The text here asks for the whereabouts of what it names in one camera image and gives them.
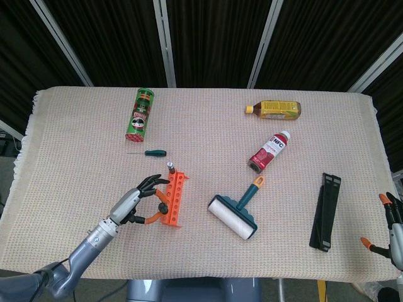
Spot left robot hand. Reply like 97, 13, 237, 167
108, 174, 171, 227

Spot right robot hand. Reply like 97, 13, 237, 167
360, 191, 403, 270

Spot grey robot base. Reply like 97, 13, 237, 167
125, 278, 262, 302

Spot orange tool holder rack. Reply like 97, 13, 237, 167
160, 169, 192, 230

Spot black bar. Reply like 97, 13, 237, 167
309, 172, 342, 252

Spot green Pringles chips can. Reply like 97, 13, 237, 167
125, 87, 156, 143

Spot teal lint roller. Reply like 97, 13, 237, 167
207, 175, 266, 242

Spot beige woven tablecloth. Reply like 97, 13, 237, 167
0, 86, 398, 282

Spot red NFC juice bottle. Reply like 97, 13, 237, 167
247, 130, 292, 175

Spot yellow tea bottle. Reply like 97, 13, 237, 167
246, 100, 302, 121

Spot small teal handle screwdriver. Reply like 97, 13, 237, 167
127, 150, 167, 158

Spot grey partition frame post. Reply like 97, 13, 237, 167
30, 0, 94, 87
247, 0, 284, 89
348, 40, 403, 94
0, 119, 25, 141
153, 0, 177, 88

